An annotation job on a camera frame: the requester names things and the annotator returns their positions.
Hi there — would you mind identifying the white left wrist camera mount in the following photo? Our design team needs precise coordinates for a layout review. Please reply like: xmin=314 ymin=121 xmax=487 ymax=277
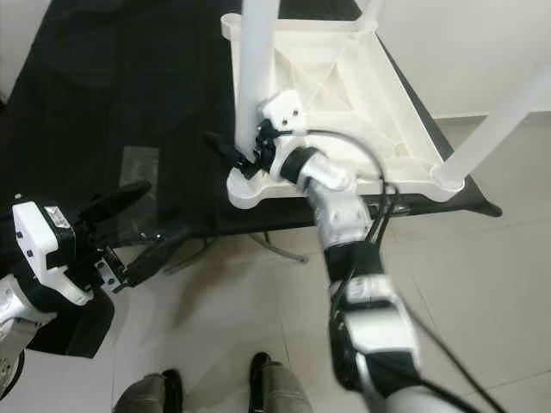
xmin=13 ymin=200 xmax=91 ymax=306

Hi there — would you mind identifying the white plastic table top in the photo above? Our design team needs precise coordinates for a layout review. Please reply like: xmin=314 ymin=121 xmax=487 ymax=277
xmin=220 ymin=10 xmax=470 ymax=212

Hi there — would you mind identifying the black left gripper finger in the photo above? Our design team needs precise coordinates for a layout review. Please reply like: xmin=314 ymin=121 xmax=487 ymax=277
xmin=76 ymin=181 xmax=154 ymax=228
xmin=125 ymin=222 xmax=195 ymax=290

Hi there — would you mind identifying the clear tape strip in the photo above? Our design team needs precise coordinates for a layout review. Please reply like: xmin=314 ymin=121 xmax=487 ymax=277
xmin=119 ymin=146 xmax=160 ymax=237

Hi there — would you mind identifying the grey metal table leg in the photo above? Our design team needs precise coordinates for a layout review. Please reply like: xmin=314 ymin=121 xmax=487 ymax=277
xmin=245 ymin=231 xmax=309 ymax=263

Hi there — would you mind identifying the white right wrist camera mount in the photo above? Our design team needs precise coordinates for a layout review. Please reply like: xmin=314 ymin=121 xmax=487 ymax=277
xmin=258 ymin=90 xmax=306 ymax=177

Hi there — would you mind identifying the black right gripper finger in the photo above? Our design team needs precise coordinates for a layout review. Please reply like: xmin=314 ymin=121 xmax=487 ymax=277
xmin=204 ymin=132 xmax=247 ymax=170

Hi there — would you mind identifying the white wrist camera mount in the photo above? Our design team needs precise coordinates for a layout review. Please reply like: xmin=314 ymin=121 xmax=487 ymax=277
xmin=13 ymin=200 xmax=91 ymax=306
xmin=258 ymin=90 xmax=306 ymax=177

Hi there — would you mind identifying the black tablecloth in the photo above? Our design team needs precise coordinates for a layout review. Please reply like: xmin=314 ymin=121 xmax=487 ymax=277
xmin=0 ymin=0 xmax=505 ymax=358

